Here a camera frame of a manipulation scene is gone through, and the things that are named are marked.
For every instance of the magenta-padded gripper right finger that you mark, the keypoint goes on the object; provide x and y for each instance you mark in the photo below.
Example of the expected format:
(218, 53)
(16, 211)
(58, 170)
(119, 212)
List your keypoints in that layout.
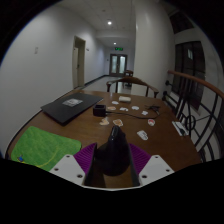
(157, 168)

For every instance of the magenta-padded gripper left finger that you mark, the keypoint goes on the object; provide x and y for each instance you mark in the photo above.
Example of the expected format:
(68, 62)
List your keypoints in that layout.
(66, 168)

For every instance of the black vertical computer mouse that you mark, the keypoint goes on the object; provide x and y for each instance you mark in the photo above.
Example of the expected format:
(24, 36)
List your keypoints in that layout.
(114, 154)

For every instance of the green mouse pad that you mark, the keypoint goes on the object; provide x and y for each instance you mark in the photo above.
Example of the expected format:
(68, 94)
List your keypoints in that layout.
(43, 146)

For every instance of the white outlined sticker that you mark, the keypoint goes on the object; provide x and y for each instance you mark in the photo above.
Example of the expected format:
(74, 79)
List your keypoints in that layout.
(142, 135)

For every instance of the red and white round sticker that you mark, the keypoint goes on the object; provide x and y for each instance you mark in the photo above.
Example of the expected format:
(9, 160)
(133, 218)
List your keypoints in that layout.
(151, 122)

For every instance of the small pale sticker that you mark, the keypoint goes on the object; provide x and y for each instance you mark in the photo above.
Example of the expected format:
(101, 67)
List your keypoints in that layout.
(135, 107)
(111, 108)
(144, 113)
(115, 102)
(124, 109)

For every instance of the tan cutout sticker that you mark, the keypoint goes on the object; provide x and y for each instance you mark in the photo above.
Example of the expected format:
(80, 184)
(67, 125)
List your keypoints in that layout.
(104, 122)
(118, 122)

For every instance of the black key bunch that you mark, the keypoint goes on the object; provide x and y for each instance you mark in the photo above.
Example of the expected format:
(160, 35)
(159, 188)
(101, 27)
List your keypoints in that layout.
(153, 108)

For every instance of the black closed laptop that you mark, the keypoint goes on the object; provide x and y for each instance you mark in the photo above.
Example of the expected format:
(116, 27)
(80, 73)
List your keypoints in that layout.
(70, 106)

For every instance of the small black box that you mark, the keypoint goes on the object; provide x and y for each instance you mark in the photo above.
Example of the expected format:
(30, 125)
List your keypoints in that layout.
(99, 110)

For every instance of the small white flat box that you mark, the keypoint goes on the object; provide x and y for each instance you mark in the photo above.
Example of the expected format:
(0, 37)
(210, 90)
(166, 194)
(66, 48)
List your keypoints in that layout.
(125, 99)

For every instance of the wooden armchair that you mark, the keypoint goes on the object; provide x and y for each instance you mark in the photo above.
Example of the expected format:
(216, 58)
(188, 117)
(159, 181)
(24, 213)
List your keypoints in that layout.
(131, 80)

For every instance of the black metal railing wooden handrail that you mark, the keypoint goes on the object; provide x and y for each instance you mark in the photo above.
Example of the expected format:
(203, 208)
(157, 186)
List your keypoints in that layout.
(191, 79)

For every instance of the dark wooden chair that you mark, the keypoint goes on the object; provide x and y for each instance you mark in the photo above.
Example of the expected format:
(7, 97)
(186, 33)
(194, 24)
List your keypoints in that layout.
(128, 72)

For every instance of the large dark window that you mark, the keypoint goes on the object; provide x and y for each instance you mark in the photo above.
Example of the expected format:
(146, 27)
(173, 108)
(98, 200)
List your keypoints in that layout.
(188, 71)

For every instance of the white side door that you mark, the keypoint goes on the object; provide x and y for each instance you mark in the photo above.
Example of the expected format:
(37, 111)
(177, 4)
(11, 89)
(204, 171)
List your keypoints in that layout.
(77, 65)

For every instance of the glass double door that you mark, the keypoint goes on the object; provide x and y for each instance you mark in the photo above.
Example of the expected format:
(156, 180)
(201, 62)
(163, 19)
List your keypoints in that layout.
(118, 65)

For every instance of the green exit sign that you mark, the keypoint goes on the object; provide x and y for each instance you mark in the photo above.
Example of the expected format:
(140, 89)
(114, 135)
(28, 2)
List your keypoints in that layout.
(119, 48)

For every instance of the round ceiling light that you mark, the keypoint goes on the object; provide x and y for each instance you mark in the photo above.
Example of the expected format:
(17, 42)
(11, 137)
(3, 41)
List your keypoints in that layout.
(109, 22)
(114, 43)

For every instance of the dark transom window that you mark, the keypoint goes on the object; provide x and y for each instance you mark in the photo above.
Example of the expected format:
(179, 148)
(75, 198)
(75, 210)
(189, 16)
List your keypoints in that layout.
(181, 22)

